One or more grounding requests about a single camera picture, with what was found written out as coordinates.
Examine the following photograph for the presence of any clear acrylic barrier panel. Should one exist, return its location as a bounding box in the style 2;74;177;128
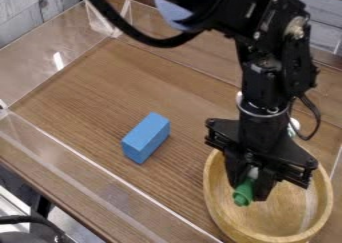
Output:
0;0;342;243

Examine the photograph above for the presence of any brown wooden bowl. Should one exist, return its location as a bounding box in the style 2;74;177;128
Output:
203;150;334;243

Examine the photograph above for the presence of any black cable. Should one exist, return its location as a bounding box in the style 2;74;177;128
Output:
0;214;64;243

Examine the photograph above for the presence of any blue rectangular block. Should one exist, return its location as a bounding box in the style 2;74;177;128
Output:
122;112;171;164

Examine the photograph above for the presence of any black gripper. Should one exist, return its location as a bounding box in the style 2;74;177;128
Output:
206;104;318;201

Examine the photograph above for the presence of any green Expo marker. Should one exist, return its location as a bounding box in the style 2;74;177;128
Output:
233;118;301;207

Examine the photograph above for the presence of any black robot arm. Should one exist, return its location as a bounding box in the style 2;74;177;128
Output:
90;0;321;201

